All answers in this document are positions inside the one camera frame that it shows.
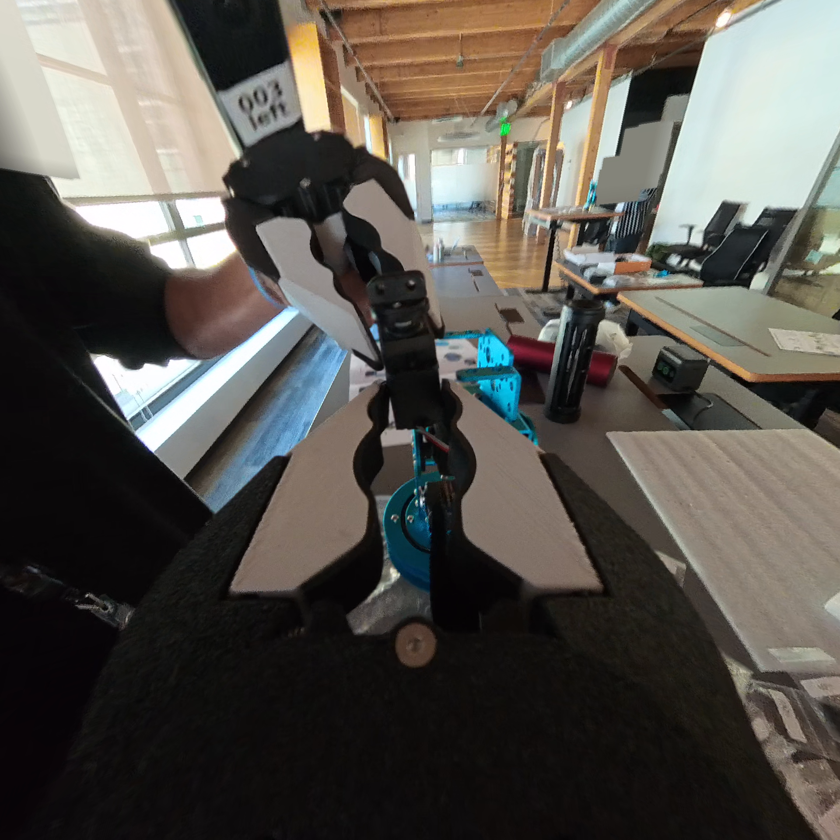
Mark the grey desk with orange edge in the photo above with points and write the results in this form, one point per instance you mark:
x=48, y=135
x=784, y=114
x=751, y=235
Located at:
x=722, y=315

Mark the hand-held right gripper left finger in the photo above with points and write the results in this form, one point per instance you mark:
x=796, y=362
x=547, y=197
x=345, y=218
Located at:
x=309, y=518

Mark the white foam sheet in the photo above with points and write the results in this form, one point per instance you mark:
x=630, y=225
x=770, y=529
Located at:
x=735, y=525

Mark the black power station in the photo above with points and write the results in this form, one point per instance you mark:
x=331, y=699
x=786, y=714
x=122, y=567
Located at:
x=682, y=367

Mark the blue wristband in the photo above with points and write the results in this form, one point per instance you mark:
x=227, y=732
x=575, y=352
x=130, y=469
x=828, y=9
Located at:
x=266, y=288

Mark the black office chair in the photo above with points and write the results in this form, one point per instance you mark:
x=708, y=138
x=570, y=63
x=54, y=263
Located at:
x=742, y=256
x=716, y=230

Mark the silver ceiling duct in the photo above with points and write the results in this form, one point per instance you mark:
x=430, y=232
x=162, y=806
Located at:
x=591, y=40

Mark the printed paper leaflet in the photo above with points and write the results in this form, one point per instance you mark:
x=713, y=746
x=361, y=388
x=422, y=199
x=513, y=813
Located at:
x=807, y=339

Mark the cluttered wooden desk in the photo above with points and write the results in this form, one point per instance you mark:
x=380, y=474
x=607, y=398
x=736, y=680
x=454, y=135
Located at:
x=630, y=282

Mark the person's left forearm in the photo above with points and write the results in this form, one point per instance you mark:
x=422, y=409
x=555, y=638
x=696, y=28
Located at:
x=210, y=315

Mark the black servo motor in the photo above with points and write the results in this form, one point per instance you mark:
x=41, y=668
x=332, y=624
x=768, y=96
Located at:
x=411, y=386

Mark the blue toy robot arm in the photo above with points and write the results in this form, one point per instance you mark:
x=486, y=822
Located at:
x=492, y=386

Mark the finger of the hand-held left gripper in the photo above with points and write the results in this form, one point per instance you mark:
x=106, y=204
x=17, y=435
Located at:
x=303, y=276
x=394, y=217

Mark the person's black clothing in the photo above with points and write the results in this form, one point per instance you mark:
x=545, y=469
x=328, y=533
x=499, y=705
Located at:
x=65, y=459

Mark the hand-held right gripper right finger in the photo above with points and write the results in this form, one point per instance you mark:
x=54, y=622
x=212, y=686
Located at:
x=526, y=518

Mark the dark grey desk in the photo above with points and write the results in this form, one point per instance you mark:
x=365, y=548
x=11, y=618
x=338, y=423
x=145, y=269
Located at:
x=591, y=446

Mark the black flat pad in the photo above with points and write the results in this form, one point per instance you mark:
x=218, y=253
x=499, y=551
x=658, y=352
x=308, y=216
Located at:
x=716, y=413

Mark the black cylindrical object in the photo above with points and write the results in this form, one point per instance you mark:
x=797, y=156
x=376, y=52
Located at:
x=568, y=367

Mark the assembly instruction manual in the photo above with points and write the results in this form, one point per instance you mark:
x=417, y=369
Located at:
x=365, y=371

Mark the dark red metal bottle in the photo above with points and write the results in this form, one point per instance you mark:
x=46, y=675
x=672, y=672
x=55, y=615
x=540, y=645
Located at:
x=532, y=351

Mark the large clear plastic bag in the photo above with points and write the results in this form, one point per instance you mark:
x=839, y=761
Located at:
x=387, y=603

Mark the crumpled white cloth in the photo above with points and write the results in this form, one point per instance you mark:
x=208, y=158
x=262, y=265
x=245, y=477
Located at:
x=617, y=341

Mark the large glass window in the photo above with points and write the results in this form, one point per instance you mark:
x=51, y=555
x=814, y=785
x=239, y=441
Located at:
x=118, y=98

